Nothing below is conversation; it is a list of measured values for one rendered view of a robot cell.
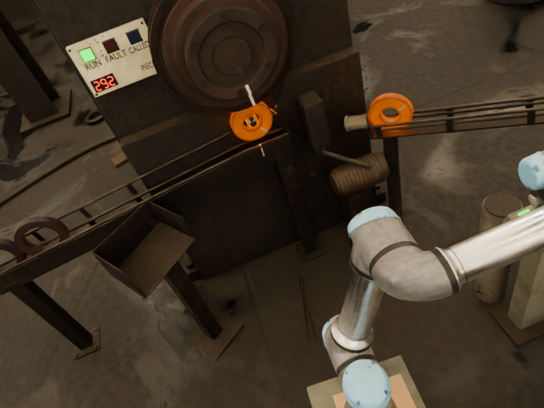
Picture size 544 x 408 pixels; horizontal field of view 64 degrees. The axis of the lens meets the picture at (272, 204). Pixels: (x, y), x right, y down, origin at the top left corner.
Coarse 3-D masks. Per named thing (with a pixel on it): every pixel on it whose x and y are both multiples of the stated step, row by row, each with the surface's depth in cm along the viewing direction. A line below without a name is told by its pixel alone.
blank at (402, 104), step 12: (384, 96) 156; (396, 96) 155; (372, 108) 160; (384, 108) 159; (396, 108) 158; (408, 108) 156; (372, 120) 164; (384, 120) 163; (396, 120) 162; (408, 120) 160
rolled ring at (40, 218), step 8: (40, 216) 163; (48, 216) 164; (24, 224) 160; (32, 224) 161; (40, 224) 162; (48, 224) 163; (56, 224) 164; (64, 224) 168; (16, 232) 161; (24, 232) 162; (64, 232) 167; (16, 240) 163; (24, 240) 165; (24, 248) 166; (32, 248) 168; (40, 248) 171
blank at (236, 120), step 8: (256, 104) 156; (264, 104) 158; (240, 112) 156; (248, 112) 157; (256, 112) 158; (264, 112) 159; (232, 120) 158; (240, 120) 158; (264, 120) 161; (272, 120) 163; (232, 128) 160; (240, 128) 161; (248, 128) 163; (256, 128) 163; (264, 128) 164; (240, 136) 163; (248, 136) 164; (256, 136) 165
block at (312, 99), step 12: (300, 96) 167; (312, 96) 165; (300, 108) 167; (312, 108) 163; (324, 108) 164; (312, 120) 166; (324, 120) 167; (312, 132) 169; (324, 132) 171; (312, 144) 174
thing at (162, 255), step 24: (144, 216) 160; (168, 216) 156; (120, 240) 155; (144, 240) 162; (168, 240) 159; (192, 240) 155; (120, 264) 158; (144, 264) 155; (168, 264) 152; (144, 288) 148; (192, 288) 173; (192, 312) 181; (216, 312) 204; (192, 336) 199; (216, 336) 195; (216, 360) 188
